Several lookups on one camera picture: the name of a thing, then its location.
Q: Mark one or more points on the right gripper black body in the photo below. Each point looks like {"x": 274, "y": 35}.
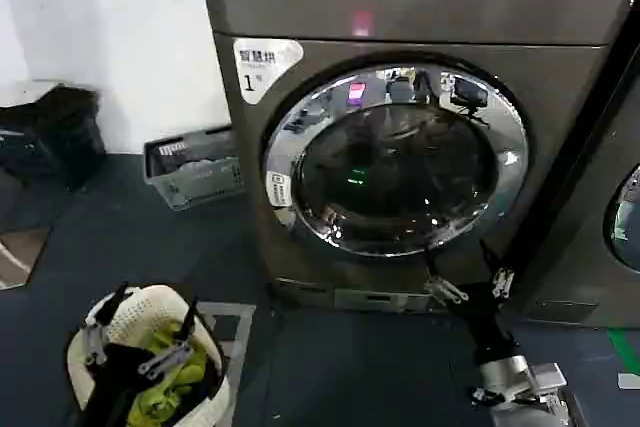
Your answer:
{"x": 487, "y": 322}

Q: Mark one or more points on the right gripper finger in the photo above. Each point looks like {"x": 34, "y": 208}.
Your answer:
{"x": 504, "y": 281}
{"x": 442, "y": 291}

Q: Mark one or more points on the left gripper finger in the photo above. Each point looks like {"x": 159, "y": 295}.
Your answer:
{"x": 97, "y": 342}
{"x": 170, "y": 354}

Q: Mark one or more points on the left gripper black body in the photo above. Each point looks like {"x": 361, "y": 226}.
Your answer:
{"x": 122, "y": 377}

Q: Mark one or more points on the yellow-green garment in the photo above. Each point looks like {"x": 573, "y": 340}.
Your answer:
{"x": 175, "y": 397}

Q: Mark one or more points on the black garment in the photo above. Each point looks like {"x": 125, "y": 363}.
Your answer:
{"x": 207, "y": 379}

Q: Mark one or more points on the white perforated laundry basket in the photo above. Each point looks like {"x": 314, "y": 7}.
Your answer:
{"x": 150, "y": 304}

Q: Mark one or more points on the brown floor mat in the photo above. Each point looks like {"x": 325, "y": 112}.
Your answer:
{"x": 22, "y": 257}

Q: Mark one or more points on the glass door with green reflection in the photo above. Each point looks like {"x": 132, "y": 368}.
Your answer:
{"x": 625, "y": 227}

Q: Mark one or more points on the round glass dryer door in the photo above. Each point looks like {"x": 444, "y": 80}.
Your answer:
{"x": 395, "y": 162}

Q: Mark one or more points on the green floor tape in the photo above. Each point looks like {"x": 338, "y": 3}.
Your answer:
{"x": 625, "y": 347}

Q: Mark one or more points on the grey plastic crate basket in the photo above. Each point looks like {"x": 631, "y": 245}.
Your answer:
{"x": 200, "y": 187}

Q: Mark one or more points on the white cloth in crate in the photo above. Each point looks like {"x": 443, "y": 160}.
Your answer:
{"x": 196, "y": 165}

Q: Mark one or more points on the small white door sticker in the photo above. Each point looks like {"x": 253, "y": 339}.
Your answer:
{"x": 280, "y": 189}

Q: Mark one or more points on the black plastic crate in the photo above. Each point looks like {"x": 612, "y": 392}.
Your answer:
{"x": 45, "y": 147}

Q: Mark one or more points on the grey dryer with dark edge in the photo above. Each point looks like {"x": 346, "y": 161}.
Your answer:
{"x": 600, "y": 97}

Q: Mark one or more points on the grey front-load dryer numbered one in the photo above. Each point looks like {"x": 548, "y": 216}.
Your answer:
{"x": 400, "y": 7}

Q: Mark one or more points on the white number sticker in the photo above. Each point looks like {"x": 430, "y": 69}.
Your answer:
{"x": 260, "y": 64}

